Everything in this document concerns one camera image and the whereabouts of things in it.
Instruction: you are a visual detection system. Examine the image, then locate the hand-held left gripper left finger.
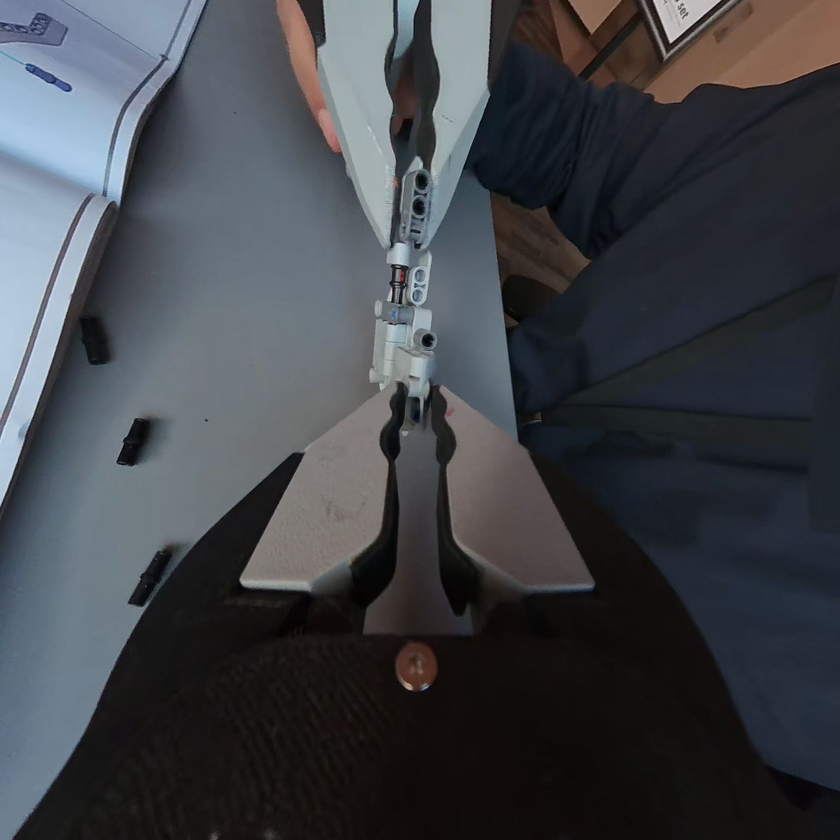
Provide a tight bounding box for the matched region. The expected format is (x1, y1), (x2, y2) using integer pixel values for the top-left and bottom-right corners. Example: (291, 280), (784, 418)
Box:
(238, 384), (404, 610)

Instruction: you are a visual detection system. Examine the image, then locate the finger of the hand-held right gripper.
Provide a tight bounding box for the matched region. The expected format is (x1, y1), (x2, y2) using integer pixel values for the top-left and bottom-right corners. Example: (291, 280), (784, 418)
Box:
(314, 0), (421, 252)
(412, 0), (494, 256)

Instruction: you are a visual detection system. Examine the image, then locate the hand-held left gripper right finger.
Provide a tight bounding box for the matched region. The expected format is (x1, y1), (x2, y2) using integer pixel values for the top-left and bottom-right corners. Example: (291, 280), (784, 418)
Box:
(428, 386), (597, 616)

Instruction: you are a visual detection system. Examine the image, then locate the grey lego assembly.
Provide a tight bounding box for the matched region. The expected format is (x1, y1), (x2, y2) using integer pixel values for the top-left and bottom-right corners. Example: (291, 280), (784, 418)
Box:
(369, 167), (439, 437)

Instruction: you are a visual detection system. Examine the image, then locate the person's right forearm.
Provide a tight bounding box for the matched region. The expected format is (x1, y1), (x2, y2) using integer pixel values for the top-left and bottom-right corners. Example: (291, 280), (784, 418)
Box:
(467, 39), (664, 260)

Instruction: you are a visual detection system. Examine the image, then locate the black lego pin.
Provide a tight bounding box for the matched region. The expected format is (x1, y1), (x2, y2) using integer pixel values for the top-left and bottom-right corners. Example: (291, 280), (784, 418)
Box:
(116, 416), (151, 467)
(127, 546), (173, 606)
(78, 315), (112, 366)

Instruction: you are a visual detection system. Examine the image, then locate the lego instruction booklet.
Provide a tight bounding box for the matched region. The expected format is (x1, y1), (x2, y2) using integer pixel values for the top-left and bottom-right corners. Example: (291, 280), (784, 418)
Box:
(0, 0), (210, 519)

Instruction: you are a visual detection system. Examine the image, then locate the person's right hand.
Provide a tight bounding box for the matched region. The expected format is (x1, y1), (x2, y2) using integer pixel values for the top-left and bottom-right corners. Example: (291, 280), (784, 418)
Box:
(274, 0), (347, 156)

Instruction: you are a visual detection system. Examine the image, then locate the black framed sign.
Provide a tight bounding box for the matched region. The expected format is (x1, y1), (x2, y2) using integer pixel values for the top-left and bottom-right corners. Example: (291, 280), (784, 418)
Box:
(638, 0), (756, 63)

